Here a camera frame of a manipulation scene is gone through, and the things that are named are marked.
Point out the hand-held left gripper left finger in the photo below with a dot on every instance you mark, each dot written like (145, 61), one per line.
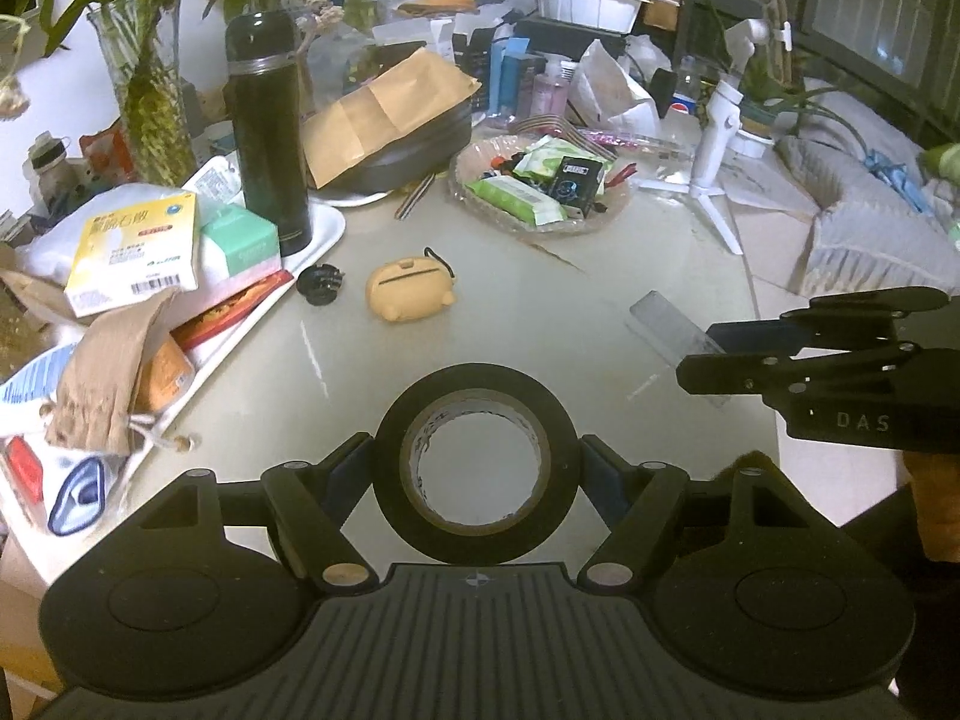
(349, 476)

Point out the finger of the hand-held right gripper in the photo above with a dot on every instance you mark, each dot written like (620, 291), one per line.
(720, 376)
(750, 337)

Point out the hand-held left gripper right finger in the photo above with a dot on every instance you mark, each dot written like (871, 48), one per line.
(600, 474)

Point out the black tape roll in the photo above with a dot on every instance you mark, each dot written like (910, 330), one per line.
(390, 495)

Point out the person's right forearm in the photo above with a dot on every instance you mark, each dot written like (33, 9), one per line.
(937, 510)

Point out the grey ruffled blanket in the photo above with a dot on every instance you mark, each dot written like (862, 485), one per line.
(862, 225)

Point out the white gimbal with tripod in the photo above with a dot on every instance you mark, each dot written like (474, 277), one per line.
(709, 157)

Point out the black round adapter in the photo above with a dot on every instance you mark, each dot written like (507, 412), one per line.
(321, 285)

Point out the yellow pig-shaped case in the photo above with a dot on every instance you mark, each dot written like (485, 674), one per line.
(409, 289)

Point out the red flat packet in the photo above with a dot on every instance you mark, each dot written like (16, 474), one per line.
(232, 307)

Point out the orange packet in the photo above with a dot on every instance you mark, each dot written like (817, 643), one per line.
(161, 379)

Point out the white plastic tray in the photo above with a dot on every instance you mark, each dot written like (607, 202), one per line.
(300, 240)

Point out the cola bottle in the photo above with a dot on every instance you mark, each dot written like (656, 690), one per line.
(684, 105)

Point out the potted green plant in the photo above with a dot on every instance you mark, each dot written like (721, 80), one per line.
(780, 97)

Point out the clear basket of snack packets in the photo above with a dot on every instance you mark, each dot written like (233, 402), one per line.
(540, 187)

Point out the green tissue pack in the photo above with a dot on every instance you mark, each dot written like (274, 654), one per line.
(240, 240)

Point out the blue white triangular pouch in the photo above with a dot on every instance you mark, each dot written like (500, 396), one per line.
(79, 499)

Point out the white paper bag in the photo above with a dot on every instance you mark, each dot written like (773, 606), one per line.
(611, 90)

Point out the striped chopsticks pair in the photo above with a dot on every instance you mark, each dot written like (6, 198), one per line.
(414, 199)

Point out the white yellow medicine box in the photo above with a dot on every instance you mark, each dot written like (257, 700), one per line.
(131, 255)

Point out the pink bottle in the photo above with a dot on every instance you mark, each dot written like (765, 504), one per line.
(551, 90)

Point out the red lighter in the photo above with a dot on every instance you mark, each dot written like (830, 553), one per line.
(22, 469)

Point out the white blue tube pack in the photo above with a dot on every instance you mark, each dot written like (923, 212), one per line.
(34, 390)

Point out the black zip case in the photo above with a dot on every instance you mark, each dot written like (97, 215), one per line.
(420, 157)

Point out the blue carton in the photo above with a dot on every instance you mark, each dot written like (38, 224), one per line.
(517, 75)

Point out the black thermos bottle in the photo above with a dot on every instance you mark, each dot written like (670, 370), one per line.
(266, 135)

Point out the window with grille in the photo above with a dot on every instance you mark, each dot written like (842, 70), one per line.
(862, 0)

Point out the wooden side shelf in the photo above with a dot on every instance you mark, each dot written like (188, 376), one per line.
(15, 600)

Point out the brown paper envelope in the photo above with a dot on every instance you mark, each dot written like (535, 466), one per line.
(382, 112)

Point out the white plastic food container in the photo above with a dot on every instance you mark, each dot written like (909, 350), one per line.
(589, 4)

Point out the glass vase with bamboo stems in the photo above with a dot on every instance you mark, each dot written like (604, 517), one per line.
(150, 105)

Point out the small glass jar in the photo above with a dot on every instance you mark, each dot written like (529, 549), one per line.
(51, 169)

